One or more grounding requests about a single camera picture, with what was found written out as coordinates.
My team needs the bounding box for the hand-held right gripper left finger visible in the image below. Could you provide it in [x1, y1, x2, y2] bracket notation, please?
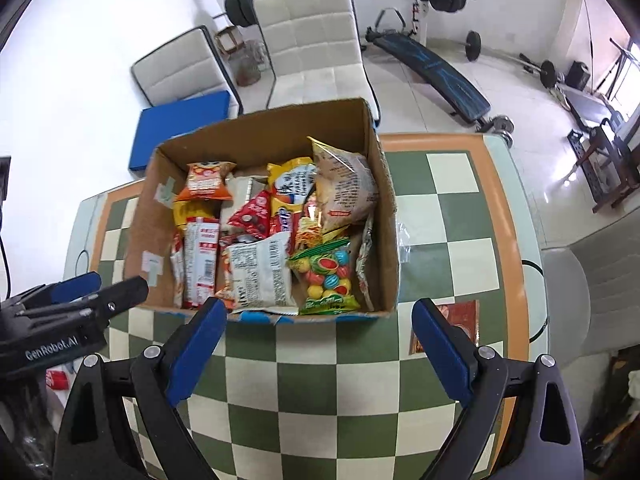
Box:
[52, 296, 229, 480]

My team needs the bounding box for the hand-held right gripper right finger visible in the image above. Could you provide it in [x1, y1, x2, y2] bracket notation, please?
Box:
[411, 297, 586, 480]

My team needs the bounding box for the black cable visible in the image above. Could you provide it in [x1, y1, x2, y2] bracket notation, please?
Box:
[0, 234, 14, 298]

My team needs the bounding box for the red and white packet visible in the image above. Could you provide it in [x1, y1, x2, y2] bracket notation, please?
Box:
[46, 366, 72, 392]

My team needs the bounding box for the white padded chair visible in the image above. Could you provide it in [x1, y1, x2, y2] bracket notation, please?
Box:
[131, 25, 244, 117]
[251, 0, 382, 127]

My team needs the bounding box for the black sit-up bench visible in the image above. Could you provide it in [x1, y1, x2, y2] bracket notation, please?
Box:
[364, 7, 494, 127]

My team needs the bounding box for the small dumbbell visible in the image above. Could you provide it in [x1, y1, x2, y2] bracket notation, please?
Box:
[481, 115, 516, 149]

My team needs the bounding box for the clear plastic jar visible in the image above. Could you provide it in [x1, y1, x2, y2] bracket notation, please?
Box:
[234, 39, 269, 87]

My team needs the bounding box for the black speaker box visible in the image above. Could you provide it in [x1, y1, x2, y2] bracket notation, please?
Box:
[567, 60, 592, 89]

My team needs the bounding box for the blue printed cardboard box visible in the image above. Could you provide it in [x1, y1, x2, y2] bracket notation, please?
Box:
[122, 97, 401, 323]

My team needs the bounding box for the colourful gumball candy bag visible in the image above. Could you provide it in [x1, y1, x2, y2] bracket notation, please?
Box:
[287, 239, 362, 317]

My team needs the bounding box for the wooden stool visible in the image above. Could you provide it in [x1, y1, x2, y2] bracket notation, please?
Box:
[214, 25, 247, 59]

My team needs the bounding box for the white packet with label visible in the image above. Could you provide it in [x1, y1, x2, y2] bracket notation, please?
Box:
[221, 236, 299, 312]

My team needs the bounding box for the large orange snack packet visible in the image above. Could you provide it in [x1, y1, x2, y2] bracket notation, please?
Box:
[177, 160, 237, 202]

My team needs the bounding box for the white plastic chair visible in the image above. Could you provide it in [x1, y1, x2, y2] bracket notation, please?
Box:
[541, 230, 640, 361]

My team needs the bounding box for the large beige snack bag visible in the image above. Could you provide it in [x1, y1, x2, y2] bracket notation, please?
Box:
[306, 136, 379, 233]

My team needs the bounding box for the yellow and blue packet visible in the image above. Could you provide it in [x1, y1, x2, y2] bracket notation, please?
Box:
[266, 156, 317, 237]

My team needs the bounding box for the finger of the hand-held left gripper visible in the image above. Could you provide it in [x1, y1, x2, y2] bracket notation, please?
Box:
[50, 271, 102, 306]
[97, 276, 150, 319]

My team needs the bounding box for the brown flat packet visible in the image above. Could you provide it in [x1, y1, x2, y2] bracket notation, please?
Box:
[409, 299, 481, 357]

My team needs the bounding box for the long red white packet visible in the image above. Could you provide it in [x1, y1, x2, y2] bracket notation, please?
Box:
[181, 216, 222, 309]

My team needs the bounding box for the red yellow noodle packet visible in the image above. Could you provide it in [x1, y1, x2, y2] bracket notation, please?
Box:
[294, 199, 351, 257]

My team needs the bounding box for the long dumbbell bar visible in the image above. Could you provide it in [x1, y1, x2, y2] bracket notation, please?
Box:
[464, 30, 560, 90]

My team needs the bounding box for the blue cushion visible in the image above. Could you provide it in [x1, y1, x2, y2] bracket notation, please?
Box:
[127, 91, 232, 172]

